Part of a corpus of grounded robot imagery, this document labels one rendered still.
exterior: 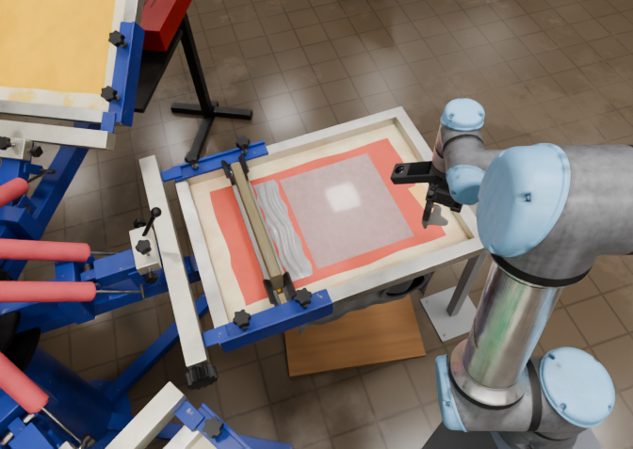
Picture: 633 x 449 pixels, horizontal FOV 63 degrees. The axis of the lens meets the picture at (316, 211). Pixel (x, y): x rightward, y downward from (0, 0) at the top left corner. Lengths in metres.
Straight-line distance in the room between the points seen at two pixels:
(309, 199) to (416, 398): 1.10
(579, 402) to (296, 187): 1.02
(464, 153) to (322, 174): 0.76
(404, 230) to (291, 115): 1.78
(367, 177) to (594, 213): 1.13
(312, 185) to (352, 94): 1.74
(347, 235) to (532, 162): 1.00
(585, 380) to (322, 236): 0.83
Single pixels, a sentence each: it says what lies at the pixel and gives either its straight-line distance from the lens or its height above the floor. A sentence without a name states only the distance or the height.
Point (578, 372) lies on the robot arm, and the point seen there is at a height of 1.43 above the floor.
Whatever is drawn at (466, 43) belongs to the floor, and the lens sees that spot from 3.75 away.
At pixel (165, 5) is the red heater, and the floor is 1.11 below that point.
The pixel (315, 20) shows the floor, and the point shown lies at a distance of 3.88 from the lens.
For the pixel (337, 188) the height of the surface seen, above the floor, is 0.96.
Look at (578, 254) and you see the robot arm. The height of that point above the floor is 1.77.
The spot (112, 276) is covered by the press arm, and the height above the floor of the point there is 1.03.
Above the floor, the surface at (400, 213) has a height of 0.96.
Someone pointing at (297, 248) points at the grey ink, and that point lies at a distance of 1.47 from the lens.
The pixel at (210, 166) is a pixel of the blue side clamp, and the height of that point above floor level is 1.00.
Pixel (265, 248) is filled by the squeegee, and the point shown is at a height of 1.06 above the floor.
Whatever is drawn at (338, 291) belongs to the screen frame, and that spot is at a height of 0.99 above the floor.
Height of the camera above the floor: 2.23
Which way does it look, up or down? 56 degrees down
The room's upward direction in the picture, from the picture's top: 3 degrees counter-clockwise
